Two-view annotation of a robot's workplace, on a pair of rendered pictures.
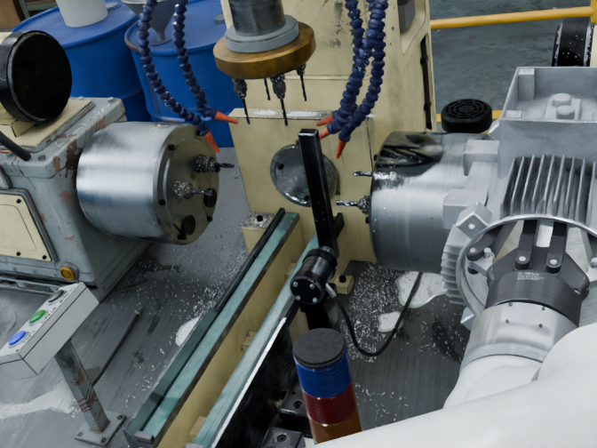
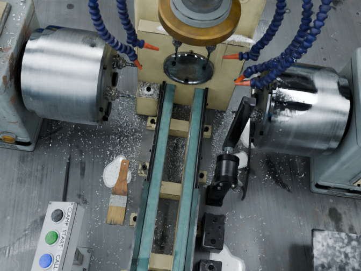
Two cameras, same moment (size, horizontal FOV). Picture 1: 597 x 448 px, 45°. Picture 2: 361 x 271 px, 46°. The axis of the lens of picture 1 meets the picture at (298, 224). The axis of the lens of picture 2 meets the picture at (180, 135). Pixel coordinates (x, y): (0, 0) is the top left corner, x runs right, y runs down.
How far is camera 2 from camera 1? 0.78 m
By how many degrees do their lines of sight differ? 35
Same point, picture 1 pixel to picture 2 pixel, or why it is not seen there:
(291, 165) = (182, 63)
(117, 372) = not seen: hidden behind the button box
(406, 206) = (292, 131)
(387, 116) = (247, 26)
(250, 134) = (154, 42)
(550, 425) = not seen: outside the picture
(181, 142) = (108, 58)
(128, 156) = (70, 76)
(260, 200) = (148, 76)
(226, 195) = not seen: hidden behind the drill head
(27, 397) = (10, 240)
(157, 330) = (87, 173)
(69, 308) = (73, 226)
